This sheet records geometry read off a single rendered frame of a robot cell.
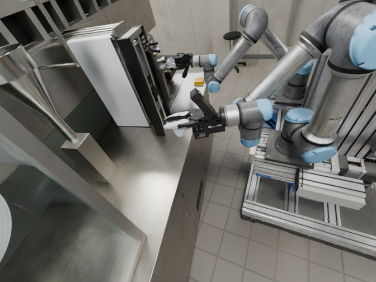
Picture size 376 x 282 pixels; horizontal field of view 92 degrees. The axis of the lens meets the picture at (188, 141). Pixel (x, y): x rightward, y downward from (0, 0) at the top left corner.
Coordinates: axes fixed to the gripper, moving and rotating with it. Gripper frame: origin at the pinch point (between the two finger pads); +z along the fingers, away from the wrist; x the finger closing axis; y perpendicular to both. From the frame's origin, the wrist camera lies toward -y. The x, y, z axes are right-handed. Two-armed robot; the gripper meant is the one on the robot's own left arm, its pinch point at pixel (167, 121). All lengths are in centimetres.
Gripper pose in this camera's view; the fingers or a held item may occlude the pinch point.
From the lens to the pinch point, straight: 64.9
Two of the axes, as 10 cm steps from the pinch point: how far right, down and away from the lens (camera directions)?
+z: -9.8, 1.6, 0.9
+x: -0.3, -6.3, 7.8
